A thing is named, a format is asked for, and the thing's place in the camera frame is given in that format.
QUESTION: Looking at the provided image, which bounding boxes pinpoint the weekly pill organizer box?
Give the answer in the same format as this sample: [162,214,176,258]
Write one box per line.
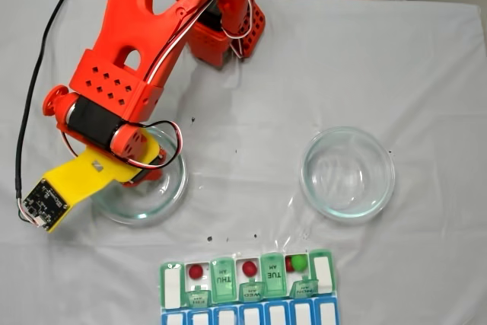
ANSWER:
[158,247,339,325]

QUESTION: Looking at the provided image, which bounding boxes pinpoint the yellow camera mount with board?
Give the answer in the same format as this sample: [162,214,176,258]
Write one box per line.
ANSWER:
[21,155,115,234]

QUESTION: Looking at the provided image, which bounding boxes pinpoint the black camera cable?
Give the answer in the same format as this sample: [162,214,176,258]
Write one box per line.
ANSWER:
[14,0,73,223]

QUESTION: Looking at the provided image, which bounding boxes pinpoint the glass bowl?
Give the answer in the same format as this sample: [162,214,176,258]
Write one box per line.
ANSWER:
[91,126,189,226]
[299,126,396,223]

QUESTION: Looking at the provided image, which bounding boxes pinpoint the red white servo wire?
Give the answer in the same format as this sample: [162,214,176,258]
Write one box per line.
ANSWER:
[125,119,186,170]

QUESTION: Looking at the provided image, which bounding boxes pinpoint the white tablecloth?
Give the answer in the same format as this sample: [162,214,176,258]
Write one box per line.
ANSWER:
[0,0,487,325]

